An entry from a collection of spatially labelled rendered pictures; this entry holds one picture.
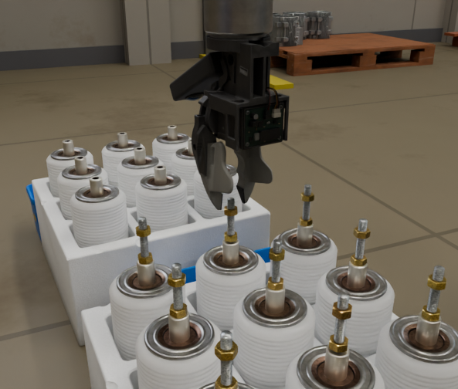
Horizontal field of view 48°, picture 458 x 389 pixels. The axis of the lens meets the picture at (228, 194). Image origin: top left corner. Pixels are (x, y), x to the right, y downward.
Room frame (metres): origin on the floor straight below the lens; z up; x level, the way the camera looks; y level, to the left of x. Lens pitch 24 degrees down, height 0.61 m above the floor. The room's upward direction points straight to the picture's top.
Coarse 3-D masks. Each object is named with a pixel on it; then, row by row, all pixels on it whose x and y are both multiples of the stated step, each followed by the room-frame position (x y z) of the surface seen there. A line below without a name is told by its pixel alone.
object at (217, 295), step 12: (264, 264) 0.60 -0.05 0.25; (204, 276) 0.57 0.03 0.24; (216, 276) 0.57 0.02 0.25; (228, 276) 0.57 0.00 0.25; (240, 276) 0.57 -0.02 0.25; (252, 276) 0.57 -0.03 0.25; (264, 276) 0.59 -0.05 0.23; (204, 288) 0.57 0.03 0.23; (216, 288) 0.56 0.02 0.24; (228, 288) 0.56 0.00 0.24; (240, 288) 0.56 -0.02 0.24; (252, 288) 0.57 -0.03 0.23; (204, 300) 0.57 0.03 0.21; (216, 300) 0.56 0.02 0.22; (228, 300) 0.56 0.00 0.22; (204, 312) 0.57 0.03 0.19; (216, 312) 0.56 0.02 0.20; (228, 312) 0.56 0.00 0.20; (216, 324) 0.56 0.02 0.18; (228, 324) 0.56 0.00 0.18
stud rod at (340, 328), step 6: (342, 294) 0.39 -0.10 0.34; (342, 300) 0.39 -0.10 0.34; (348, 300) 0.39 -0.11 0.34; (342, 306) 0.39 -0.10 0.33; (336, 318) 0.39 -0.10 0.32; (336, 324) 0.39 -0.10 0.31; (342, 324) 0.39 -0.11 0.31; (336, 330) 0.39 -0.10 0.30; (342, 330) 0.39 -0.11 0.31; (336, 336) 0.39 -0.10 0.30; (342, 336) 0.39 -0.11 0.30; (336, 342) 0.39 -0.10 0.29; (342, 342) 0.39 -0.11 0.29
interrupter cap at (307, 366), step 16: (304, 352) 0.42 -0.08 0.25; (320, 352) 0.42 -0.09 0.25; (352, 352) 0.42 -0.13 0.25; (304, 368) 0.40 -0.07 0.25; (320, 368) 0.40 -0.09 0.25; (352, 368) 0.40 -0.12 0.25; (368, 368) 0.40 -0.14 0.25; (304, 384) 0.37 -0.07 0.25; (320, 384) 0.37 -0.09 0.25; (336, 384) 0.38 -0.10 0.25; (352, 384) 0.37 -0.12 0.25; (368, 384) 0.37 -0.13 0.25
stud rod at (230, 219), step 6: (228, 198) 0.60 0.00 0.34; (228, 204) 0.60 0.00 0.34; (234, 204) 0.60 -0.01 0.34; (228, 216) 0.60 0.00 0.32; (234, 216) 0.60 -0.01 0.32; (228, 222) 0.60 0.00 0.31; (234, 222) 0.60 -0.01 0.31; (228, 228) 0.60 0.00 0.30; (234, 228) 0.60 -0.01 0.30; (228, 234) 0.60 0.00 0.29; (234, 234) 0.60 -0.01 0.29
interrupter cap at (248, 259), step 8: (216, 248) 0.63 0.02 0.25; (240, 248) 0.63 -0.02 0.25; (248, 248) 0.63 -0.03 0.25; (208, 256) 0.61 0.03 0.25; (216, 256) 0.61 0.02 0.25; (240, 256) 0.62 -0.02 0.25; (248, 256) 0.61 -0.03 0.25; (256, 256) 0.61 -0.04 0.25; (208, 264) 0.59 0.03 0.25; (216, 264) 0.59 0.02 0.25; (224, 264) 0.59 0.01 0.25; (240, 264) 0.59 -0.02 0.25; (248, 264) 0.59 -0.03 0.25; (256, 264) 0.59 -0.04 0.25; (216, 272) 0.57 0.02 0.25; (224, 272) 0.57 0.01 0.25; (232, 272) 0.57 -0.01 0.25; (240, 272) 0.57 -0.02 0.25
